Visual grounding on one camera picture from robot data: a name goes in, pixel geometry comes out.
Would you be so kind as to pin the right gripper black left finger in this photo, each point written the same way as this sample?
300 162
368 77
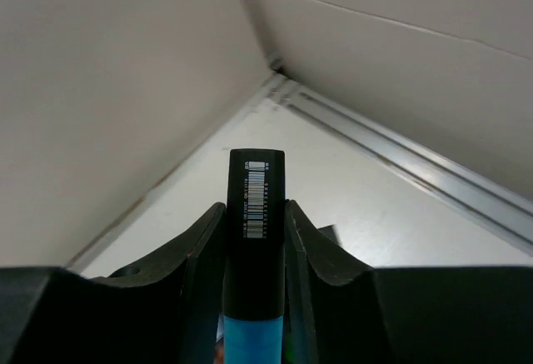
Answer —
164 307

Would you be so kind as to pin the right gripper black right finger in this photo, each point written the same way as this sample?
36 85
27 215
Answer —
329 296

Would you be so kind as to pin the blue-capped black highlighter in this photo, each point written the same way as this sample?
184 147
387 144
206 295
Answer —
253 294

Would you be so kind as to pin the black two-compartment desk organizer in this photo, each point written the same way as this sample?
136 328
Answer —
329 232

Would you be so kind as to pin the aluminium rail at right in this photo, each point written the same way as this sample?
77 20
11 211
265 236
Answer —
504 212

